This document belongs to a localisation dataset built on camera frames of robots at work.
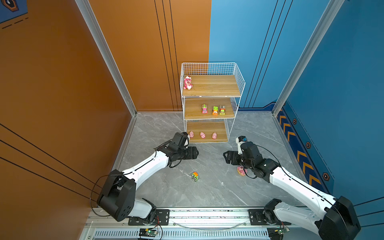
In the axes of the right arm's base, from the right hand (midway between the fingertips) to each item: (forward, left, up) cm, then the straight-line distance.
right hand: (227, 154), depth 82 cm
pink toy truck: (+22, +12, +15) cm, 29 cm away
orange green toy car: (-8, +18, -10) cm, 22 cm away
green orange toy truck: (+19, +7, +15) cm, 25 cm away
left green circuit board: (-34, +41, -14) cm, 55 cm away
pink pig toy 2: (+20, +13, -9) cm, 26 cm away
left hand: (+3, +19, -2) cm, 19 cm away
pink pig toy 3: (+20, +5, -9) cm, 23 cm away
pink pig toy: (+21, +21, -8) cm, 31 cm away
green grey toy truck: (+20, +2, +15) cm, 25 cm away
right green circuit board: (-33, -22, -13) cm, 42 cm away
